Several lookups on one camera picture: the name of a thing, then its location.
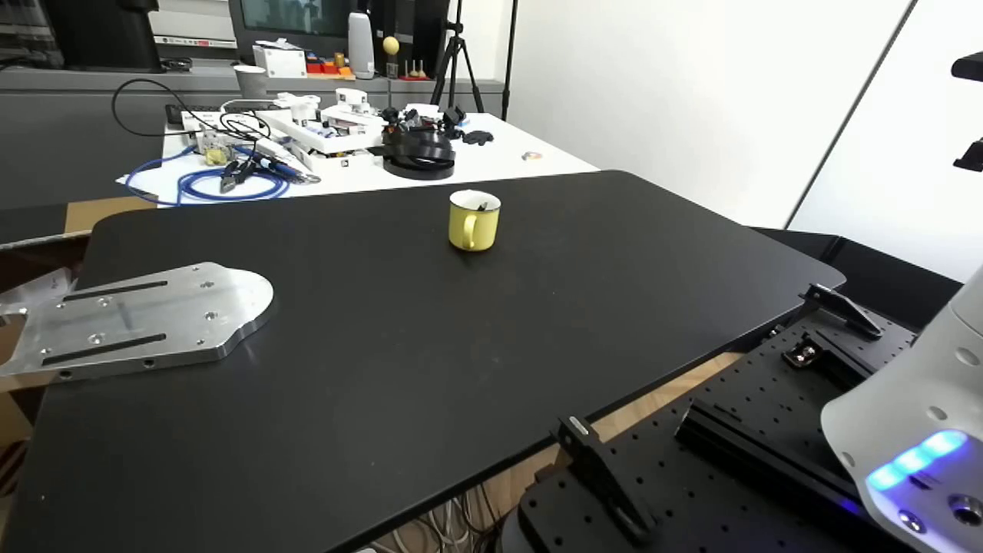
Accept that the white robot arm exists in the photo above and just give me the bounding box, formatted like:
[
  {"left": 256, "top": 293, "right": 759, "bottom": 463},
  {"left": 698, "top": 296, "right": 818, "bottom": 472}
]
[{"left": 819, "top": 271, "right": 983, "bottom": 553}]

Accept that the yellow mug cup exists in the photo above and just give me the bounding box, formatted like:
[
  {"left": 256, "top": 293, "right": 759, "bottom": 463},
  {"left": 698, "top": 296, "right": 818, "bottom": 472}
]
[{"left": 446, "top": 186, "right": 501, "bottom": 252}]

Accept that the black table clamp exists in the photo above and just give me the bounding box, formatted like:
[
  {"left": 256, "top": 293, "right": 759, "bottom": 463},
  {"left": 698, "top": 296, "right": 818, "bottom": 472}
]
[{"left": 556, "top": 416, "right": 657, "bottom": 546}]

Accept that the black tripod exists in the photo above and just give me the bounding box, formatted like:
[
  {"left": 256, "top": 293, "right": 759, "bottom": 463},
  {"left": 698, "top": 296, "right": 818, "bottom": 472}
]
[{"left": 431, "top": 0, "right": 486, "bottom": 111}]

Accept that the white table with clutter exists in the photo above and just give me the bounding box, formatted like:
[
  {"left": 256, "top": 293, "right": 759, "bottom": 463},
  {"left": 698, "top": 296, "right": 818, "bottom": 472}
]
[{"left": 117, "top": 114, "right": 589, "bottom": 210}]

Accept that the black monitor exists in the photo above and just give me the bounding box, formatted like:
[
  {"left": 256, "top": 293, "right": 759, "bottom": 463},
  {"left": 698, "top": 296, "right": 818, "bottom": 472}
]
[{"left": 227, "top": 0, "right": 351, "bottom": 58}]

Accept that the black optical breadboard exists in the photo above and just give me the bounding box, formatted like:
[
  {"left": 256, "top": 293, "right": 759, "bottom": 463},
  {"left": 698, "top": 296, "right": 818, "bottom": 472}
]
[{"left": 495, "top": 309, "right": 913, "bottom": 553}]

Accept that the black coiled cable headset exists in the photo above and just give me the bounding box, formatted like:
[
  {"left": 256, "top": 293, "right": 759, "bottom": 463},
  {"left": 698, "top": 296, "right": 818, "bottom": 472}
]
[{"left": 384, "top": 111, "right": 456, "bottom": 180}]

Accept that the blue cable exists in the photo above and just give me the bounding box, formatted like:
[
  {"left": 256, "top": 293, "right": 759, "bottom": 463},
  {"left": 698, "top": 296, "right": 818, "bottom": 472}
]
[{"left": 126, "top": 142, "right": 294, "bottom": 210}]

